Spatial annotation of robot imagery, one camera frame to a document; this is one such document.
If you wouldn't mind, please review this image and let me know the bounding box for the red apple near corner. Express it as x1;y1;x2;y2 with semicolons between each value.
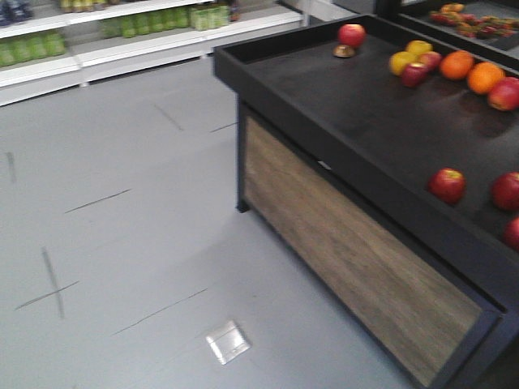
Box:
337;24;366;49

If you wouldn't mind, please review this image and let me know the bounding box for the red apple tray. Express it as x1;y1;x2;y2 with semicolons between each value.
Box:
427;168;466;205
491;172;518;211

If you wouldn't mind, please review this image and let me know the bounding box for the orange fruit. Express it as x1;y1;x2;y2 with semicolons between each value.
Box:
439;50;474;81
466;62;505;95

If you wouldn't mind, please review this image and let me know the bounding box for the yellow apple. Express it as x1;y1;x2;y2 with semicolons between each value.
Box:
388;51;417;76

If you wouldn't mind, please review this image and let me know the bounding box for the metal floor socket plate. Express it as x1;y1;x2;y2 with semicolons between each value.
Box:
205;320;251;365

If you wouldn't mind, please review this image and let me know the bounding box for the red apple beside oranges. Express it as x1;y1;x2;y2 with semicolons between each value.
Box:
487;77;518;112

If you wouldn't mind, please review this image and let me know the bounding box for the black wooden produce display stand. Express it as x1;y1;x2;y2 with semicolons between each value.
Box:
214;1;518;388

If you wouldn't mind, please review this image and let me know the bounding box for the dark red apple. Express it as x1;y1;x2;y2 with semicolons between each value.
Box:
401;62;429;88

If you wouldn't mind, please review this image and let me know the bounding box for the white store shelving unit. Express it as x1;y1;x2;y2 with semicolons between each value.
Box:
1;1;308;105

